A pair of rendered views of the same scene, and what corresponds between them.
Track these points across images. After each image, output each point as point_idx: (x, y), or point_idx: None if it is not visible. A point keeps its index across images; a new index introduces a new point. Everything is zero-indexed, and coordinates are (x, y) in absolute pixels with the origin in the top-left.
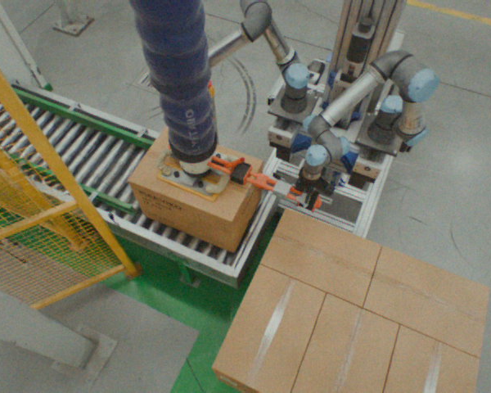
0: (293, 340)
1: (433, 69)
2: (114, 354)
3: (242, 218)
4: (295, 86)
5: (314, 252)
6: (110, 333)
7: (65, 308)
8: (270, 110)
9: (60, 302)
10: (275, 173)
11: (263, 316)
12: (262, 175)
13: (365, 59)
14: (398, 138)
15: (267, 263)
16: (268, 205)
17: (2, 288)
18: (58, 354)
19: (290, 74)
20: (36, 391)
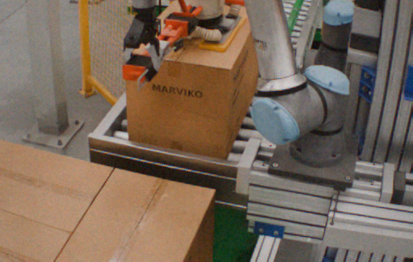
0: (12, 197)
1: None
2: (51, 149)
3: (155, 99)
4: (323, 15)
5: (136, 222)
6: (72, 143)
7: (99, 111)
8: (309, 49)
9: (105, 107)
10: (179, 39)
11: (43, 172)
12: (175, 32)
13: (381, 24)
14: (310, 169)
15: (115, 174)
16: (204, 156)
17: (119, 73)
18: (34, 69)
19: (331, 2)
20: (26, 111)
